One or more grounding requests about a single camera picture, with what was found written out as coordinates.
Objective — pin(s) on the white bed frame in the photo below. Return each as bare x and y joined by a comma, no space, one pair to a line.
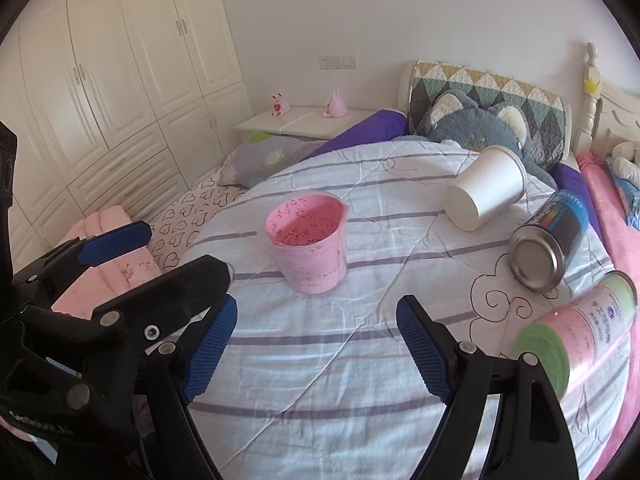
587,120

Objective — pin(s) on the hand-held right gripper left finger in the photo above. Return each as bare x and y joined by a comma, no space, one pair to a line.
212,345

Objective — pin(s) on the pink bedspread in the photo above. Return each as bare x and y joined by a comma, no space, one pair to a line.
607,220

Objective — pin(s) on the cream wardrobe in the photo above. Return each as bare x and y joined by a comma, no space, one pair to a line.
100,85

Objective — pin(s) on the yellow star sticker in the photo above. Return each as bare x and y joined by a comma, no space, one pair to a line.
591,85

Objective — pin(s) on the small pink heart figurine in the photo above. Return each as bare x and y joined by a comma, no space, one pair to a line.
277,105

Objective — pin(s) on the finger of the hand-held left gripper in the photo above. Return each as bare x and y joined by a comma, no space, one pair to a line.
115,245
190,285

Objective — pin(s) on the purple bolster pillow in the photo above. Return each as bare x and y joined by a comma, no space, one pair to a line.
365,127

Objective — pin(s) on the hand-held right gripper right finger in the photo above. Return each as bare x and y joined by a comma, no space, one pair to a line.
420,350

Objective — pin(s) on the grey floral pillow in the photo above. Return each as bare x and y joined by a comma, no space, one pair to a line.
270,157

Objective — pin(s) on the heart-print bed sheet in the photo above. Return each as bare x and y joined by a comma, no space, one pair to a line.
185,215

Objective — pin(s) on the white nightstand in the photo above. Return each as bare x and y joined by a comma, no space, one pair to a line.
305,122

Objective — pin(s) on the patchwork diamond pattern pillow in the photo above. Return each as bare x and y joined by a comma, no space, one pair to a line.
505,85

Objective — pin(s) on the pink folded blanket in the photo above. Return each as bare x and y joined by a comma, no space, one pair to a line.
105,225

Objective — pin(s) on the white wall switch panel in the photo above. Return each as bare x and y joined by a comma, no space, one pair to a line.
338,62

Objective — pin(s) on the blue spray can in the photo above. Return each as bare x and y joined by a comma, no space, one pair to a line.
545,250

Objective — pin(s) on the pink rabbit figurine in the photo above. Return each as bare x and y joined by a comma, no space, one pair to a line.
336,105

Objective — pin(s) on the white plush toy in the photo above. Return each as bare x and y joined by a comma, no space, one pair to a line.
627,160

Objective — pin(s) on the pink and green canister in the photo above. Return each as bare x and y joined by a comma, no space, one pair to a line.
580,325

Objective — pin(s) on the pink measuring cup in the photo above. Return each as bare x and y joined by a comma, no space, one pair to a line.
310,255

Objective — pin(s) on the white paper cup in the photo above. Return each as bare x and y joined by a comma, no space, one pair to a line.
487,187

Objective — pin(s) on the striped white quilt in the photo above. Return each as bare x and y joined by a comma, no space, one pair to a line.
360,360

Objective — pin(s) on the grey-blue plush bear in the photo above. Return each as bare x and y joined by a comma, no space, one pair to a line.
480,125

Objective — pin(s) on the light blue cloth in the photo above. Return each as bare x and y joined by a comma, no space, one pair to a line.
631,200

